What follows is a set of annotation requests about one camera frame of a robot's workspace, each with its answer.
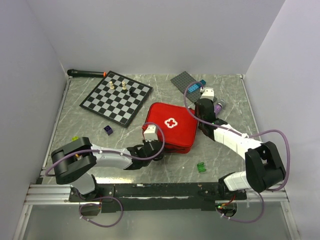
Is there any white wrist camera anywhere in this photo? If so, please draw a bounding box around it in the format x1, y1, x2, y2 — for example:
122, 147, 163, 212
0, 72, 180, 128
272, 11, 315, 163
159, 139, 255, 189
143, 124, 159, 142
200, 87, 215, 101

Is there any black white chessboard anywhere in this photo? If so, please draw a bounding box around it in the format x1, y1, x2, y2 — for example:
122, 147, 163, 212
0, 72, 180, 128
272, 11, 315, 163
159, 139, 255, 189
79, 71, 153, 128

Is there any white chess piece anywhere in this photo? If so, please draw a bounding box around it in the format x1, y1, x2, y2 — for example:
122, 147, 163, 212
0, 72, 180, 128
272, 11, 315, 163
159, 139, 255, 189
121, 81, 127, 90
109, 81, 115, 90

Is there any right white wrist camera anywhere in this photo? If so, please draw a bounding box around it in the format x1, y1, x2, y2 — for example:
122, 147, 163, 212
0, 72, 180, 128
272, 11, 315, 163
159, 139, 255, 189
200, 87, 215, 101

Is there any green yellow toy block car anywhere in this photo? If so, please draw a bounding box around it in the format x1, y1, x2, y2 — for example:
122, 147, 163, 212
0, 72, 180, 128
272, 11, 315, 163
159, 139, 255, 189
71, 136, 79, 141

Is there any purple cable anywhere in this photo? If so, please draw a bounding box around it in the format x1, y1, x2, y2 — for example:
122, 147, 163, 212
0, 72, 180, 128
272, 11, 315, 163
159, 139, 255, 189
183, 81, 291, 224
44, 122, 166, 228

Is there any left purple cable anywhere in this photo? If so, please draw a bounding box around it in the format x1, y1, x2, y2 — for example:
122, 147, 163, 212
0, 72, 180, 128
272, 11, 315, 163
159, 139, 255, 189
44, 122, 166, 228

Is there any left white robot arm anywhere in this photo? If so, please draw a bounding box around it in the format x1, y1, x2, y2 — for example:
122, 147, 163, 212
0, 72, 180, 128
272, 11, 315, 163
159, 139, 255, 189
51, 137, 164, 201

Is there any white chess piece left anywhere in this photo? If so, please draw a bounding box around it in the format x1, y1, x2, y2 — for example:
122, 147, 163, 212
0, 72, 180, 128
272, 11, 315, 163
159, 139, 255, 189
109, 81, 115, 90

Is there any grey lego baseplate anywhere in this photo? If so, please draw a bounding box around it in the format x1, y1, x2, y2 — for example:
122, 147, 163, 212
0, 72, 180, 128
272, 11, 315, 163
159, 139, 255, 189
170, 71, 201, 103

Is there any black chess piece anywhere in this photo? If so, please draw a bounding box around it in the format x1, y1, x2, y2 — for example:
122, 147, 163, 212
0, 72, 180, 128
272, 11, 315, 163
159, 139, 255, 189
129, 88, 136, 98

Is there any blue lego brick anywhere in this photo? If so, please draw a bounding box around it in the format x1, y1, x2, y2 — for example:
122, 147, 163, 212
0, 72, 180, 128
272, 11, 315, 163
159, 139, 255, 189
187, 79, 206, 93

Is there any purple toy block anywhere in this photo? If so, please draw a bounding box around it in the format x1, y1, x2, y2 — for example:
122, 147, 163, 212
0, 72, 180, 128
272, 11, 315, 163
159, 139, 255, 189
103, 125, 113, 136

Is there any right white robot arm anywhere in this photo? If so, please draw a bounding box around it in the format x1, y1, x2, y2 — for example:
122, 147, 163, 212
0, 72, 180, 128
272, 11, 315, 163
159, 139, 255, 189
194, 98, 288, 200

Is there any red black medicine bag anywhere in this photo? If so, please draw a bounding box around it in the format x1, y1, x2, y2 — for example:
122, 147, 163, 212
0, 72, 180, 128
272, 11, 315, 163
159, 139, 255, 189
142, 102, 198, 154

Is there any white chess piece right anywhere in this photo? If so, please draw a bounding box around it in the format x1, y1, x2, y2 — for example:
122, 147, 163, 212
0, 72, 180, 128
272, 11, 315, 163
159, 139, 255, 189
121, 81, 127, 90

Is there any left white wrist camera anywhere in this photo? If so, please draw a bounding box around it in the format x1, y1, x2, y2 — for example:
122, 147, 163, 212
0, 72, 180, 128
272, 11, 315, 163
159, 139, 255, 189
143, 124, 159, 142

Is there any green plastic clip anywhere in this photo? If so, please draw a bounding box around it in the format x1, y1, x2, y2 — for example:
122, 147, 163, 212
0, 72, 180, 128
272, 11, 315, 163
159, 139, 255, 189
197, 162, 207, 173

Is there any purple tube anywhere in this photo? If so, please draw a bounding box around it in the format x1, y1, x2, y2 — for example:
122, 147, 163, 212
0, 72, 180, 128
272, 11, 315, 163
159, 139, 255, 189
214, 99, 226, 115

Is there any black microphone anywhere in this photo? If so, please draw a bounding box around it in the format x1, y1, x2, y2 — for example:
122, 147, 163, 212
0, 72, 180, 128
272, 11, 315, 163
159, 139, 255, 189
66, 69, 107, 78

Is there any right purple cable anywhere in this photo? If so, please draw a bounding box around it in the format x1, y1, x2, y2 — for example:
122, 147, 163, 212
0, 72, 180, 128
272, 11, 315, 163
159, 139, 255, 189
183, 81, 291, 224

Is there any black mounting rail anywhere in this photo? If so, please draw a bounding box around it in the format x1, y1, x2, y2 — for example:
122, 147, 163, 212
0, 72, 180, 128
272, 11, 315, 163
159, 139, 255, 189
68, 182, 247, 213

